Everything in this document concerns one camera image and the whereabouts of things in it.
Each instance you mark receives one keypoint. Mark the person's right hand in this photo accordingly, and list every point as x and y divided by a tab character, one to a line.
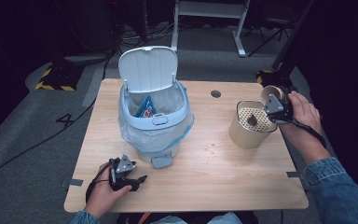
304	118

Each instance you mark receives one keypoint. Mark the clear plastic bin liner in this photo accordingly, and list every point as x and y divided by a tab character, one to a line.
155	140

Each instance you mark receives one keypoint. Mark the blue printed snack box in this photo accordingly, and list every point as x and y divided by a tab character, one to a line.
147	109

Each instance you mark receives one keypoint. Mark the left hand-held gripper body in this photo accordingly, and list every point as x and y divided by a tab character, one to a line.
121	177

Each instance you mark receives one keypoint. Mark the black stand with striped base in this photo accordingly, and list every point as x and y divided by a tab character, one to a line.
281	62

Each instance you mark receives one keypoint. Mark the white desk frame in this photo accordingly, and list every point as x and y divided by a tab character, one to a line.
209	9

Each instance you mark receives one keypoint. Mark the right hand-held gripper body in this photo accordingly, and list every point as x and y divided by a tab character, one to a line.
275	107

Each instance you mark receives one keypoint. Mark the black tripod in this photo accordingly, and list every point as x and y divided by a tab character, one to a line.
270	34

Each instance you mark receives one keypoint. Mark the grey floor tape strip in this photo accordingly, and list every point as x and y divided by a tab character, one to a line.
93	88

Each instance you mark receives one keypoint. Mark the blue white pedal trash bin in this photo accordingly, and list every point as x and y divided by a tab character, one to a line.
149	70

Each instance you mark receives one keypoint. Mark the beige strainer container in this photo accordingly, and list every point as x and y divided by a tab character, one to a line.
245	137

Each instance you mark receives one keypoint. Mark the round grey table grommet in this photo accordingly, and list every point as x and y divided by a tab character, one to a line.
215	93

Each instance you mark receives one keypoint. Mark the brown paper cup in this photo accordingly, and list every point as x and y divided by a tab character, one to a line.
272	92

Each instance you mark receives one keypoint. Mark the person's left hand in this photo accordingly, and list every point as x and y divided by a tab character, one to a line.
101	196

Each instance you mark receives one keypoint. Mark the grey tape piece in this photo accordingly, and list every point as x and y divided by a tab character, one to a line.
292	174
76	182

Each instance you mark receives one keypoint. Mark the person's lap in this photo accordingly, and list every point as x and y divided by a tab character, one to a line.
223	219

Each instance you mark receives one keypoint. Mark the black striped stand base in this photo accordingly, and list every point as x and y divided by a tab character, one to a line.
59	77

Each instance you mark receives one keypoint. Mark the dark tea leaves clump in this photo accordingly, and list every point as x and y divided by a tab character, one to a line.
252	120

